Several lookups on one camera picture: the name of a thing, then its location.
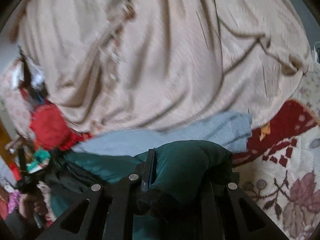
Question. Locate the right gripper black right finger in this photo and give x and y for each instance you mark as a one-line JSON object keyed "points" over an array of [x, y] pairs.
{"points": [[238, 217]]}

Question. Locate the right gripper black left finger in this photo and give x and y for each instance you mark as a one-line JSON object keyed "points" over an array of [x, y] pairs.
{"points": [[110, 212]]}

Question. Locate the green quilted puffer jacket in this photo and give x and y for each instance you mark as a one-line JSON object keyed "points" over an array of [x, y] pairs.
{"points": [[185, 171]]}

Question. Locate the person's left hand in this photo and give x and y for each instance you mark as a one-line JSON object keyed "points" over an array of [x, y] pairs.
{"points": [[31, 203]]}

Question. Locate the teal green cloth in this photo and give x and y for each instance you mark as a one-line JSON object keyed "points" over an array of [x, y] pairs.
{"points": [[40, 160]]}

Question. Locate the red ruffled pillow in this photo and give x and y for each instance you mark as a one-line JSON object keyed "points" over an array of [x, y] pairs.
{"points": [[51, 130]]}

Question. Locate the floral white red bedspread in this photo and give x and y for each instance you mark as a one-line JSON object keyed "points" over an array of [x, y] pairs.
{"points": [[279, 169]]}

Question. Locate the light blue folded garment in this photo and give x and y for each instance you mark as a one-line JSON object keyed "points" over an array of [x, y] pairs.
{"points": [[229, 129]]}

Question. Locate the beige embroidered blanket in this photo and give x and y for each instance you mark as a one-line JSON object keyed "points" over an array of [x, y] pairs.
{"points": [[113, 64]]}

